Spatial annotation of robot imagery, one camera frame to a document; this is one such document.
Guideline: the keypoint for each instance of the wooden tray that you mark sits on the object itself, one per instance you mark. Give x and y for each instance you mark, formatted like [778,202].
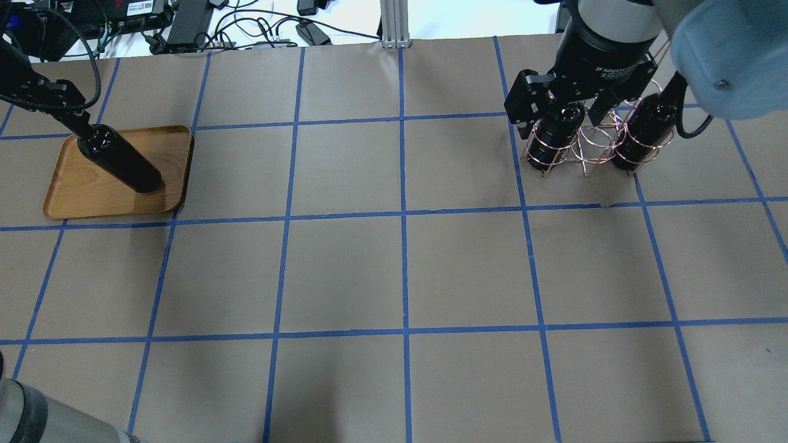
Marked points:
[81,189]

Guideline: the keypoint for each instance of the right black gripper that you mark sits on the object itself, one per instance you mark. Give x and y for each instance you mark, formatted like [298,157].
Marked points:
[596,54]

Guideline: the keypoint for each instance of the copper wire bottle basket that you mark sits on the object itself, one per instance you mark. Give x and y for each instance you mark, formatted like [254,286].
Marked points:
[595,145]

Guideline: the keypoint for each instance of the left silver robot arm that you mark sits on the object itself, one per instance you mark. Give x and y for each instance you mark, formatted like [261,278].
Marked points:
[28,415]

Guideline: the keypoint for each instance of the aluminium frame post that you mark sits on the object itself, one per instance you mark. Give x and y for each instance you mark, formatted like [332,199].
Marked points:
[395,24]

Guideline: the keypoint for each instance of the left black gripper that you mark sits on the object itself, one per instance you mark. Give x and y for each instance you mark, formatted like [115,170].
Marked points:
[38,94]

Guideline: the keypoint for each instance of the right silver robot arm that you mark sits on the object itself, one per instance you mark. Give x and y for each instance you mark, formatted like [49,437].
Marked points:
[732,55]

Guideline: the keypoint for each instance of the black wine bottle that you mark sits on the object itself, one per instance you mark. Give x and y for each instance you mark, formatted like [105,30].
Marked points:
[553,136]
[651,122]
[106,148]

